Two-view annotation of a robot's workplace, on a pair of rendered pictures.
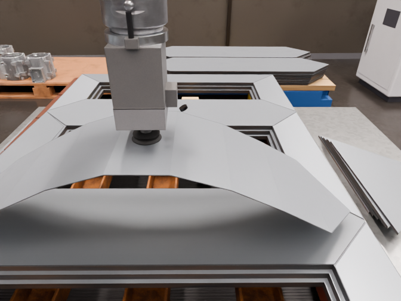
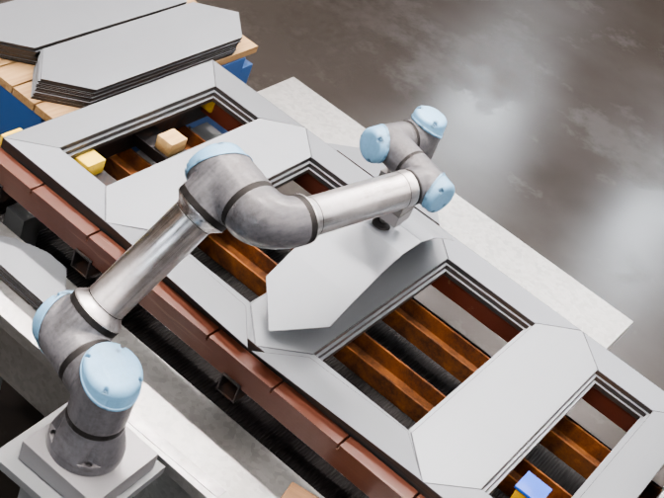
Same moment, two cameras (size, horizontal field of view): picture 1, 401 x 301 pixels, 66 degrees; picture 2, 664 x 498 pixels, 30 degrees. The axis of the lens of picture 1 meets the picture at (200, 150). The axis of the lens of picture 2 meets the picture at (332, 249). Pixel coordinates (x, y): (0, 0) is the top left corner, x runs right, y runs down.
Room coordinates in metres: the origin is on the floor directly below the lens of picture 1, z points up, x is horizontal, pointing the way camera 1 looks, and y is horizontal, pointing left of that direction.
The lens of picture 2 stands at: (-0.44, 2.18, 2.58)
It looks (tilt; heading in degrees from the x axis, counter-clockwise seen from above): 37 degrees down; 293
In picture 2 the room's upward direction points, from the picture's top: 24 degrees clockwise
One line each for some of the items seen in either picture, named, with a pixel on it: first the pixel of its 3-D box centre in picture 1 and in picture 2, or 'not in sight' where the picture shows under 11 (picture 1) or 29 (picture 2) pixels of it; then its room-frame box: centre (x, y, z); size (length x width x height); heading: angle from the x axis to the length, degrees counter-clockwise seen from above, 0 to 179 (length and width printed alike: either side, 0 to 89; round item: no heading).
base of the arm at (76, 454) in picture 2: not in sight; (91, 428); (0.45, 0.83, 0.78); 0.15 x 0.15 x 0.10
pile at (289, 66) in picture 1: (234, 63); (117, 32); (1.41, -0.16, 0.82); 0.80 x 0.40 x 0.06; 91
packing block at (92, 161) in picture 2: not in sight; (88, 163); (1.04, 0.29, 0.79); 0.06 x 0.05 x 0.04; 91
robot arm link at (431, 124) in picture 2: not in sight; (421, 134); (0.39, 0.08, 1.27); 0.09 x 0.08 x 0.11; 76
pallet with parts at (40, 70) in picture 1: (56, 65); not in sight; (3.35, 1.60, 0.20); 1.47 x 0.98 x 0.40; 94
